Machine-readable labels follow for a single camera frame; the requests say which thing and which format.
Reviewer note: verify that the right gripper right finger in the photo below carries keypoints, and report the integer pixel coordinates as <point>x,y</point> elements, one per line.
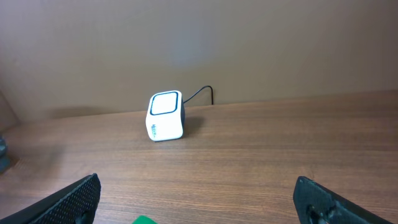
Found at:
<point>316,204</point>

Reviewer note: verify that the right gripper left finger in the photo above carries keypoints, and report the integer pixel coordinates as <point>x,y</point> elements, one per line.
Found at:
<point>75,204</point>

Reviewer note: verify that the grey plastic mesh basket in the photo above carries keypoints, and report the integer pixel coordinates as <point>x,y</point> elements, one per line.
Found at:
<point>4,160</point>

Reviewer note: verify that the green lid jar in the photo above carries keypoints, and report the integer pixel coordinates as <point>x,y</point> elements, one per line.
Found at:
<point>143,220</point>

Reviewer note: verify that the white barcode scanner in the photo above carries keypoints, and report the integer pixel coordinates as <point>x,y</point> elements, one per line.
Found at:
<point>165,116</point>

